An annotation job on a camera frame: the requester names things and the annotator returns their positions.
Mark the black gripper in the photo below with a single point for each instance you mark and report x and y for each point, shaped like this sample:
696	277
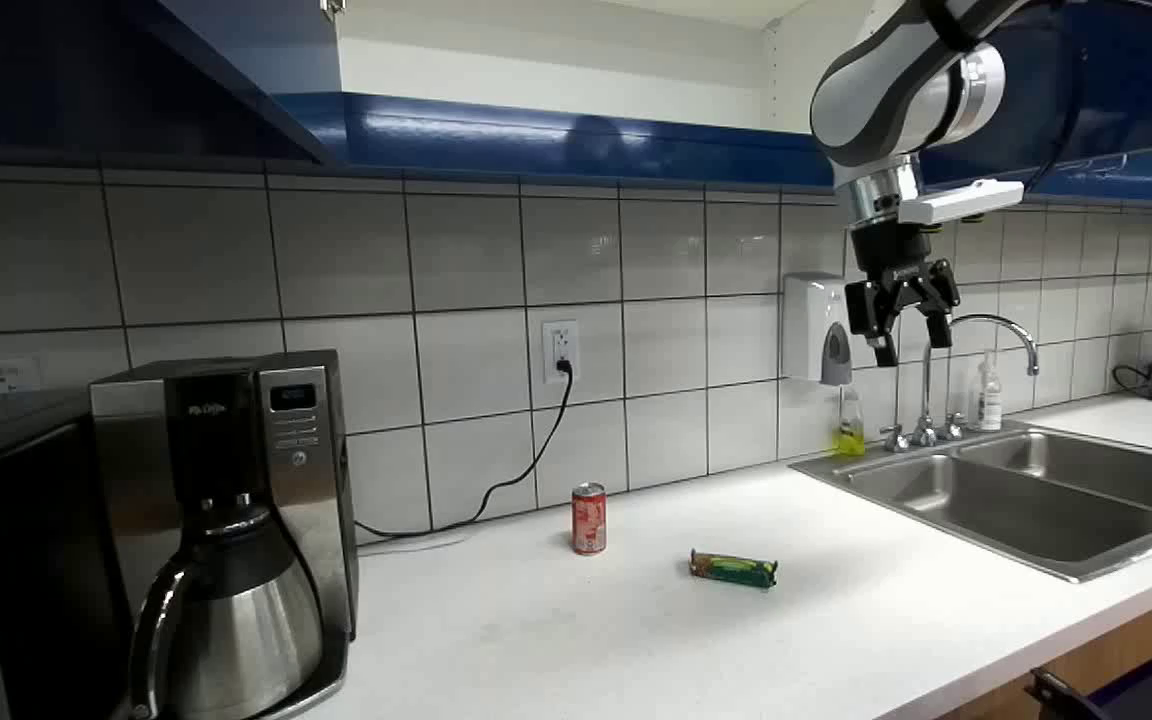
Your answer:
896	271

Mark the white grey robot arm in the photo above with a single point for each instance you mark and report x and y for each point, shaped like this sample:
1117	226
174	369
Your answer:
918	83

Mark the blue upper cabinet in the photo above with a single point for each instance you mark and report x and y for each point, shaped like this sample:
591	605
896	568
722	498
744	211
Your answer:
559	91

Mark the blue open cabinet door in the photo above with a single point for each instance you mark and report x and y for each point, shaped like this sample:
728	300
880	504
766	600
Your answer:
184	83

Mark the white soap dispenser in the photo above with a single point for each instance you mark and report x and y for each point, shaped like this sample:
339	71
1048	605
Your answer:
815	331

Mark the chrome sink faucet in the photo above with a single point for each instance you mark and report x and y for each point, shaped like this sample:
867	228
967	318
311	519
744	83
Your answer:
946	401

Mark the white small bottle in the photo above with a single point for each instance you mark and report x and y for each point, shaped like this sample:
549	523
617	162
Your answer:
990	397

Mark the yellow dish soap bottle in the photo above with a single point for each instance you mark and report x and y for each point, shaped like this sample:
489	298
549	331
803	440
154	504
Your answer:
849	431

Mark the stainless steel double sink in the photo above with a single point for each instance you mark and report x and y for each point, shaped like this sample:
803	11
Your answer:
1057	500

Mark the red soda can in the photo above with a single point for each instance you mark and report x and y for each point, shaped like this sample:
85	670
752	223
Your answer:
591	519

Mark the steel black coffee maker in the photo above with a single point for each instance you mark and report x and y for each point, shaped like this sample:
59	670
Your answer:
237	431

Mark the steel coffee carafe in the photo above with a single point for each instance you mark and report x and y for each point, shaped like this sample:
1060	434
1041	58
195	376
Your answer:
230	629

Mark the black microwave oven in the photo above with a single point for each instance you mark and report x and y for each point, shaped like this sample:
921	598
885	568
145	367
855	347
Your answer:
63	600

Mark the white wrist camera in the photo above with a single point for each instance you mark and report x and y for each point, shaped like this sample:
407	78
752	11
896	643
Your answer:
963	202

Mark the white wall outlet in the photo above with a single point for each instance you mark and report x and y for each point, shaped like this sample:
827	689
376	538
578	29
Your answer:
563	348

